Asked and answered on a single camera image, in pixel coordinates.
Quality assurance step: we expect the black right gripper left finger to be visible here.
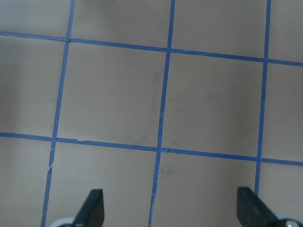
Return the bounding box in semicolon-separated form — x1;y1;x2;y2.
72;189;105;227

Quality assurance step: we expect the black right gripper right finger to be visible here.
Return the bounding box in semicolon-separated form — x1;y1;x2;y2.
237;186;303;227

